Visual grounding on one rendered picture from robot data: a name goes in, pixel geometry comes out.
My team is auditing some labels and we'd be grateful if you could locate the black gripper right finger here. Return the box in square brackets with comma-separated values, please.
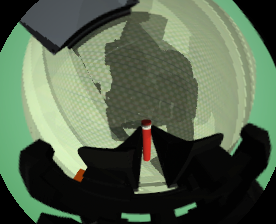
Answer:
[150, 125, 224, 189]

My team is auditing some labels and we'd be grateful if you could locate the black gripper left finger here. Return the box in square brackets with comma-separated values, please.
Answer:
[77, 127, 143, 192]

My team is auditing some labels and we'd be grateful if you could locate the dark red peg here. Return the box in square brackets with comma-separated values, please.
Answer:
[142, 120, 151, 161]

